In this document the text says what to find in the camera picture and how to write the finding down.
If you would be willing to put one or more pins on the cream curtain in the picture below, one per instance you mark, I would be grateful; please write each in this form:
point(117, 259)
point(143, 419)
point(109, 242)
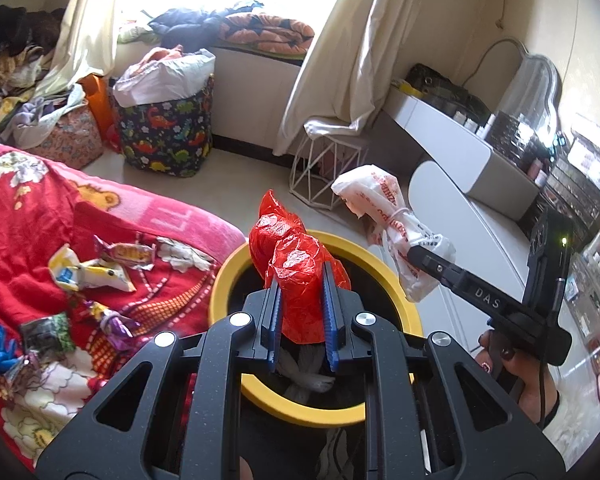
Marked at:
point(350, 50)
point(90, 20)

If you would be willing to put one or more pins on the silver foil wrapper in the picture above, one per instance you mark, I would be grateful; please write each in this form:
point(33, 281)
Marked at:
point(17, 375)

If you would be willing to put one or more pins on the purple candy wrapper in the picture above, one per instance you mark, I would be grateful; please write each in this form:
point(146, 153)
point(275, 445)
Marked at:
point(112, 322)

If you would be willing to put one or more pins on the floral fabric bag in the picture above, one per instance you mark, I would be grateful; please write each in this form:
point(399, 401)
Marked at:
point(75, 140)

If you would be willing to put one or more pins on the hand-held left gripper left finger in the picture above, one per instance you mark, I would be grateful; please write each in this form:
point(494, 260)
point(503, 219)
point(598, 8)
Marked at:
point(275, 330)

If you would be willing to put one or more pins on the orange black quilt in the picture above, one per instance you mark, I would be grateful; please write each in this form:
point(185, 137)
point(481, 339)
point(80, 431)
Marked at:
point(265, 32)

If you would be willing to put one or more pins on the dark blue jacket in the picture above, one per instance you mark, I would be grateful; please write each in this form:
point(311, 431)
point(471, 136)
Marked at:
point(190, 22)

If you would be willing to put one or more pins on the orange bag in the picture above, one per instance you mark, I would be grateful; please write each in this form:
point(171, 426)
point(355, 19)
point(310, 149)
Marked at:
point(100, 105)

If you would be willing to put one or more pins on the yellow white snack wrapper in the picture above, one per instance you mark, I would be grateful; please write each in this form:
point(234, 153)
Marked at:
point(95, 277)

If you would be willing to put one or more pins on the clear cosmetics organizer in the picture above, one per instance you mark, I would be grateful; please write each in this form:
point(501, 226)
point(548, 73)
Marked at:
point(585, 170)

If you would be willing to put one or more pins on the white vanity desk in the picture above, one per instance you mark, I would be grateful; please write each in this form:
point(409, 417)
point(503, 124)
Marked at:
point(460, 160)

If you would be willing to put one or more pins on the dark snack wrapper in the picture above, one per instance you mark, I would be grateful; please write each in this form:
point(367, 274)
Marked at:
point(45, 335)

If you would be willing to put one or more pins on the pile of dark clothes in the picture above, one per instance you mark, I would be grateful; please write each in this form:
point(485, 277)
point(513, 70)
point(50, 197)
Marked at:
point(10, 35)

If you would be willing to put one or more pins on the white plastic bag red print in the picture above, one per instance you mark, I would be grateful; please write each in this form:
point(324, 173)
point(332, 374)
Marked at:
point(380, 195)

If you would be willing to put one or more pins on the red floral blanket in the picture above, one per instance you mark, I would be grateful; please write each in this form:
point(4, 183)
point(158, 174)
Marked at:
point(40, 240)

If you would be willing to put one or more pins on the plain white plastic bag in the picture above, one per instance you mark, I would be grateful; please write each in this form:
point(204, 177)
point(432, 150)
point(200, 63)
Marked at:
point(170, 77)

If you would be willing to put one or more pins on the pink orange cloth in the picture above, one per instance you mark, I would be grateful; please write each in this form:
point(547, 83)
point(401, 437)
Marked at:
point(160, 54)

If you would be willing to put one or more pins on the brown white candy wrapper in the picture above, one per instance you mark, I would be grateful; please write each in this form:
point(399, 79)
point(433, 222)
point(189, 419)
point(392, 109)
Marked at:
point(130, 255)

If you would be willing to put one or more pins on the yellow rimmed black bin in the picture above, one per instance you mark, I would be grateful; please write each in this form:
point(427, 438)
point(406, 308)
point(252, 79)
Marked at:
point(220, 290)

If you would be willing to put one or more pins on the person's right hand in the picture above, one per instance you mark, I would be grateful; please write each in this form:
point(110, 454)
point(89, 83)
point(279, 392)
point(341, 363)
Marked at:
point(530, 385)

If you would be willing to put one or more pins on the white bag in bin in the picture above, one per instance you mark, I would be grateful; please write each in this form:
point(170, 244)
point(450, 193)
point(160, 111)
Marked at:
point(305, 370)

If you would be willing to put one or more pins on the dinosaur print fabric basket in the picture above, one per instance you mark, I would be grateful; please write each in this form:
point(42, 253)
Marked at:
point(170, 130)

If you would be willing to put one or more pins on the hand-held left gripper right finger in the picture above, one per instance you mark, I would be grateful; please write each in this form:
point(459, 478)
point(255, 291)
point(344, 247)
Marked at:
point(330, 325)

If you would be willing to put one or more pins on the dark cosmetics bag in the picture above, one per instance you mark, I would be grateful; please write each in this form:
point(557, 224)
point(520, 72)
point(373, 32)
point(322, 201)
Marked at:
point(440, 85)

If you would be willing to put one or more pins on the pale crumpled clothes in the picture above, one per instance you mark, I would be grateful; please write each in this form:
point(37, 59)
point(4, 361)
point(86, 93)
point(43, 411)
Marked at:
point(35, 120)

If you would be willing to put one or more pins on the silver framed vanity mirror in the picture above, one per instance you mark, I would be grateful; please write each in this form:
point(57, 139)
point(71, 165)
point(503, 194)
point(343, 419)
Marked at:
point(530, 90)

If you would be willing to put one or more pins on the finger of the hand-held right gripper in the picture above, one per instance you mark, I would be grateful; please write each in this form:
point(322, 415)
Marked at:
point(430, 260)

